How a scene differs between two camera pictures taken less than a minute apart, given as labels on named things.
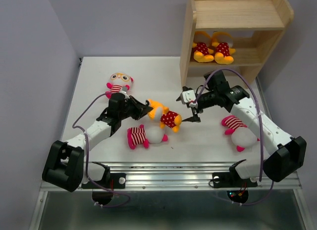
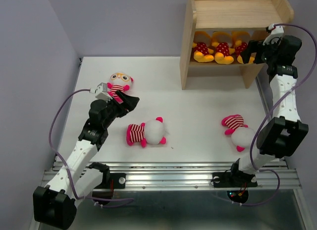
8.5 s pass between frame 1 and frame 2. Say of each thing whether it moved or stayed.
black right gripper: moved
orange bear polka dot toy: stayed
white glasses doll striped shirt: stayed
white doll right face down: stayed
